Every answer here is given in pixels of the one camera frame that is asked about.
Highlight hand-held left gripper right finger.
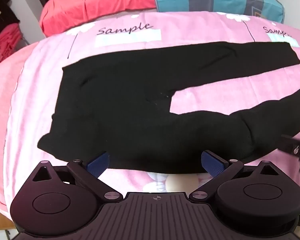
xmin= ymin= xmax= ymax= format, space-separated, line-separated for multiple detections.
xmin=189 ymin=150 xmax=278 ymax=202

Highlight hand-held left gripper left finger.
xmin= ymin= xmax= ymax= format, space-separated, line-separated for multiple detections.
xmin=32 ymin=151 xmax=122 ymax=203

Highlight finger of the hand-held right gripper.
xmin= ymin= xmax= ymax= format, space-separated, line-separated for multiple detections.
xmin=281 ymin=135 xmax=300 ymax=174

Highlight black pants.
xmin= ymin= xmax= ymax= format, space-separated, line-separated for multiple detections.
xmin=37 ymin=41 xmax=300 ymax=174

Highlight pink printed blanket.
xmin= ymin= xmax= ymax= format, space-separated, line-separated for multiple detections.
xmin=5 ymin=11 xmax=300 ymax=205

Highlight coral pink bed sheet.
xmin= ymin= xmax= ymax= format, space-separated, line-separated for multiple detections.
xmin=0 ymin=41 xmax=38 ymax=220

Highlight pile of red cloths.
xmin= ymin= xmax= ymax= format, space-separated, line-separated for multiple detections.
xmin=0 ymin=22 xmax=30 ymax=65

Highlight red quilt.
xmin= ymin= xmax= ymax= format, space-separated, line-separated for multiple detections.
xmin=39 ymin=0 xmax=157 ymax=37

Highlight dark hanging clothes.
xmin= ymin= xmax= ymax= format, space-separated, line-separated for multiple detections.
xmin=0 ymin=0 xmax=20 ymax=40

